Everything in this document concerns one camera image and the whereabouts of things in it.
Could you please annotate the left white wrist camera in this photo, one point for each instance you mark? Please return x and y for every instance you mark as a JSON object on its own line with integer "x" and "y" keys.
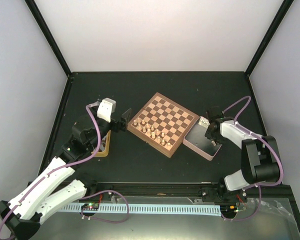
{"x": 106, "y": 108}

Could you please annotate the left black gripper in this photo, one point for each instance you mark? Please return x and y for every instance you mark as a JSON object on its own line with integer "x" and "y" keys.
{"x": 124, "y": 118}

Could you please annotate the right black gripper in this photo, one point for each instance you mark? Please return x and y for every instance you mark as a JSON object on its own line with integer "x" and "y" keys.
{"x": 208, "y": 134}

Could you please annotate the right control circuit board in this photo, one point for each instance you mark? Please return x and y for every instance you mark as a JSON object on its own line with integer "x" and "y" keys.
{"x": 232, "y": 208}

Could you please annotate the left control circuit board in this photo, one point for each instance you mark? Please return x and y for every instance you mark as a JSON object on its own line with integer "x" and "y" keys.
{"x": 90, "y": 206}

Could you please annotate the white slotted cable duct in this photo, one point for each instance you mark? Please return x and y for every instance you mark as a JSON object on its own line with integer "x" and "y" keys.
{"x": 156, "y": 209}

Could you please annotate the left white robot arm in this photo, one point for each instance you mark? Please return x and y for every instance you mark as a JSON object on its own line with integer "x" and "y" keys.
{"x": 24, "y": 214}

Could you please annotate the left black frame post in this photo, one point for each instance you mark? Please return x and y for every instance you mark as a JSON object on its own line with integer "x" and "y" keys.
{"x": 36, "y": 13}

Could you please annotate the wooden chessboard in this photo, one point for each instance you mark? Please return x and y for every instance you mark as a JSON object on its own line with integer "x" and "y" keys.
{"x": 171, "y": 119}

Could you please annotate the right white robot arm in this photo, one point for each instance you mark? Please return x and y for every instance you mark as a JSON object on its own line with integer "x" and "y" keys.
{"x": 260, "y": 159}

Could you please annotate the yellow plastic tray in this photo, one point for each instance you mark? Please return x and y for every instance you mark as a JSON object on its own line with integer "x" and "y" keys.
{"x": 105, "y": 153}

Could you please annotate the black frame post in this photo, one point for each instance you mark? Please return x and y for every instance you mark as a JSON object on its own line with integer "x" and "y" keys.
{"x": 36, "y": 13}
{"x": 274, "y": 25}

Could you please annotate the pink plastic basket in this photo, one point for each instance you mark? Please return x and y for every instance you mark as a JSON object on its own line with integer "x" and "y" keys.
{"x": 195, "y": 140}

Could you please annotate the control circuit board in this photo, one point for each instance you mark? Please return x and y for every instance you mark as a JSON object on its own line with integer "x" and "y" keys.
{"x": 232, "y": 208}
{"x": 90, "y": 206}

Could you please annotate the right black frame post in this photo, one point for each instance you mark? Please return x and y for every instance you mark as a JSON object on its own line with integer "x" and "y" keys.
{"x": 274, "y": 25}

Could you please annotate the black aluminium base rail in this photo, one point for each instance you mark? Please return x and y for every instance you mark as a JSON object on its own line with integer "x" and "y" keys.
{"x": 208, "y": 192}

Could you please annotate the pile of dark chess pieces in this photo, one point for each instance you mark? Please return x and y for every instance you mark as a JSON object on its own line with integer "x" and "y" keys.
{"x": 102, "y": 145}

